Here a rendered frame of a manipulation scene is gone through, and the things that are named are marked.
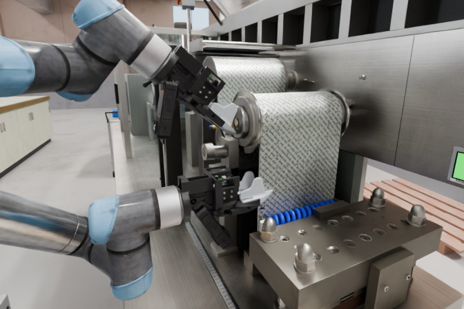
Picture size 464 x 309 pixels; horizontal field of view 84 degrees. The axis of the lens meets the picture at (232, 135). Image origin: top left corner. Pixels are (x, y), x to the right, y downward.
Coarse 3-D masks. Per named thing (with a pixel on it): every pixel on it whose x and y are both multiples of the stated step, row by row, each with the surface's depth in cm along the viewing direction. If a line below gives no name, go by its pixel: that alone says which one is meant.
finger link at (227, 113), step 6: (216, 108) 53; (222, 108) 54; (228, 108) 54; (234, 108) 55; (222, 114) 54; (228, 114) 55; (234, 114) 55; (210, 120) 55; (228, 120) 55; (222, 126) 53; (228, 126) 55; (228, 132) 56; (234, 132) 57
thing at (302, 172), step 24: (288, 144) 58; (312, 144) 61; (336, 144) 65; (264, 168) 57; (288, 168) 60; (312, 168) 63; (336, 168) 67; (288, 192) 61; (312, 192) 65; (264, 216) 60
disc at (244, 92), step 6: (240, 90) 59; (246, 90) 56; (240, 96) 59; (246, 96) 57; (252, 96) 54; (252, 102) 55; (258, 108) 53; (258, 114) 53; (258, 120) 53; (258, 126) 53; (258, 132) 54; (258, 138) 54; (252, 144) 57; (258, 144) 55; (246, 150) 59; (252, 150) 57
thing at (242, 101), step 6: (234, 102) 61; (240, 102) 58; (246, 102) 56; (246, 108) 56; (252, 108) 54; (252, 114) 54; (342, 114) 64; (252, 120) 54; (252, 126) 54; (252, 132) 55; (246, 138) 57; (252, 138) 55; (240, 144) 60; (246, 144) 57
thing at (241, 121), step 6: (240, 108) 56; (240, 114) 56; (246, 114) 56; (234, 120) 59; (240, 120) 56; (246, 120) 55; (234, 126) 60; (240, 126) 56; (246, 126) 56; (240, 132) 57; (246, 132) 56; (240, 138) 58
